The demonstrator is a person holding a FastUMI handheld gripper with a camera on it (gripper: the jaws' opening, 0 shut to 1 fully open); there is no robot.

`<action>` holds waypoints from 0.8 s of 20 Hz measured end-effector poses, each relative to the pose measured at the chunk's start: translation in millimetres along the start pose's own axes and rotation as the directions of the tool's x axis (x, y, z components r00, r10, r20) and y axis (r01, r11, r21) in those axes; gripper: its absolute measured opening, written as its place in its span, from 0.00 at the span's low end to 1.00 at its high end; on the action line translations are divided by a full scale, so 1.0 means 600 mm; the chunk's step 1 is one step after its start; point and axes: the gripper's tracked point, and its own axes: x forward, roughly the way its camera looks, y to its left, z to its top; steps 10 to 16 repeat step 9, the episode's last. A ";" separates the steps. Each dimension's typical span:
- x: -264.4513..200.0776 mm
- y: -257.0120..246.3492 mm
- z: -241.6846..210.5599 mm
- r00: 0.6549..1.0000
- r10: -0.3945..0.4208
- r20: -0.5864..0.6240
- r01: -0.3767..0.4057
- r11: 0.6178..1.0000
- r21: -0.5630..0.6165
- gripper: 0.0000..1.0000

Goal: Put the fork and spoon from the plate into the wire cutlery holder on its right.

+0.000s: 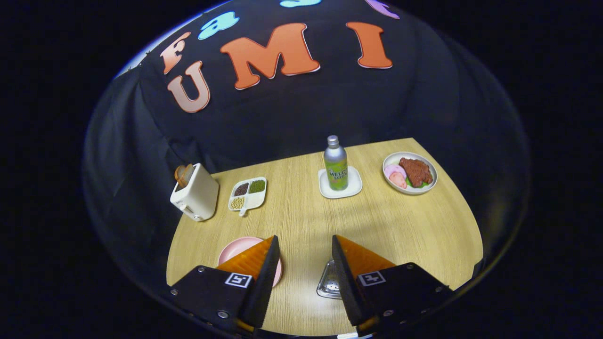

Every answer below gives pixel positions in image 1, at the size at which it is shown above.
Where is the white divided dish of beans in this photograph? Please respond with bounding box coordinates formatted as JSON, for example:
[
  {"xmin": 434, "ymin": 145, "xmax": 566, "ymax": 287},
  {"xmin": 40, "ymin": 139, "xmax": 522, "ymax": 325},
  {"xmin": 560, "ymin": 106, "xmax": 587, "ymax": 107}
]
[{"xmin": 228, "ymin": 177, "xmax": 268, "ymax": 217}]

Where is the green soda bottle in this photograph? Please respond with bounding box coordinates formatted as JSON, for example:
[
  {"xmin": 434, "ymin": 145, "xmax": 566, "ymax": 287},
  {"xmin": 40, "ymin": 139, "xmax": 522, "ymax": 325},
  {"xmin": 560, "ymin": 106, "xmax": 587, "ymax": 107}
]
[{"xmin": 323, "ymin": 135, "xmax": 349, "ymax": 191}]

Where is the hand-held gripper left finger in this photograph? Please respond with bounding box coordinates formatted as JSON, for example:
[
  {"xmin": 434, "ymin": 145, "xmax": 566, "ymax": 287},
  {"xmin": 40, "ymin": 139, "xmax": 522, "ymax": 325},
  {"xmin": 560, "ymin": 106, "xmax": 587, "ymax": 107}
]
[{"xmin": 170, "ymin": 235, "xmax": 281, "ymax": 332}]

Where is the metal wire rack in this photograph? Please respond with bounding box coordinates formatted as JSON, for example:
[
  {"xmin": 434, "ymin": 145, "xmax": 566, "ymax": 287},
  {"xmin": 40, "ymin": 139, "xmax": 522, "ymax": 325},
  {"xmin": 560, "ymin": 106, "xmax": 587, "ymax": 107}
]
[{"xmin": 316, "ymin": 260, "xmax": 342, "ymax": 299}]

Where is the pink ham slice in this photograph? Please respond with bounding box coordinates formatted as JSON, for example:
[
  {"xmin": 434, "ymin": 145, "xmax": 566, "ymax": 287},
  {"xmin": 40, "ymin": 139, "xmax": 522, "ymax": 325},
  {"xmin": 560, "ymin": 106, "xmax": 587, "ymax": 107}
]
[{"xmin": 384, "ymin": 164, "xmax": 407, "ymax": 189}]

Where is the white round food plate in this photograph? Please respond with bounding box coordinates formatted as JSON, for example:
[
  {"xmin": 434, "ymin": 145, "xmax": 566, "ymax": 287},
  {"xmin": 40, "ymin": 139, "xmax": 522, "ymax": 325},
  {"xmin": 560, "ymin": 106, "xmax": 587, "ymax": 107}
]
[{"xmin": 382, "ymin": 151, "xmax": 438, "ymax": 195}]

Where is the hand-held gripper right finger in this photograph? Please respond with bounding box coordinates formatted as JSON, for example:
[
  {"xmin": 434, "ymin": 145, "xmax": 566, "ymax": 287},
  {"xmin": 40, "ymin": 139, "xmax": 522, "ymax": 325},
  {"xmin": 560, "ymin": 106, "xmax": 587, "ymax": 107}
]
[{"xmin": 332, "ymin": 234, "xmax": 455, "ymax": 336}]

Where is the brown meat piece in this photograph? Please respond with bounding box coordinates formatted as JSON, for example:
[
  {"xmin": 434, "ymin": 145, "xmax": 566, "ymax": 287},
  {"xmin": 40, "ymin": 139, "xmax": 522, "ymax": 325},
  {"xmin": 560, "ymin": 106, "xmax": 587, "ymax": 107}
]
[{"xmin": 399, "ymin": 158, "xmax": 433, "ymax": 188}]

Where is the white toaster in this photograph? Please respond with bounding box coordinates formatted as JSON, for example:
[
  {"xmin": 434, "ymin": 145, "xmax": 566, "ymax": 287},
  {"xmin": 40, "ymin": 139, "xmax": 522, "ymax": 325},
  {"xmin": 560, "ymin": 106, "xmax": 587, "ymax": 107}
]
[{"xmin": 170, "ymin": 163, "xmax": 220, "ymax": 222}]

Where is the white square coaster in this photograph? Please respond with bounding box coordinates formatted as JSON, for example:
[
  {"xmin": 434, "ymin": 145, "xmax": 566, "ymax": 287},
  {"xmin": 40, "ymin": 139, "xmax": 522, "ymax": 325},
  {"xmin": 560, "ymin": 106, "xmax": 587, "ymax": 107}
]
[{"xmin": 318, "ymin": 166, "xmax": 363, "ymax": 199}]

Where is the pink round plate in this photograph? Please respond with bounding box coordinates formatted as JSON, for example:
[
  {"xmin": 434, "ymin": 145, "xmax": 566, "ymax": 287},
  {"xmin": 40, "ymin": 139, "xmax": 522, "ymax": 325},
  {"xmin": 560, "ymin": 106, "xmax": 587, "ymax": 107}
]
[{"xmin": 218, "ymin": 237, "xmax": 283, "ymax": 288}]

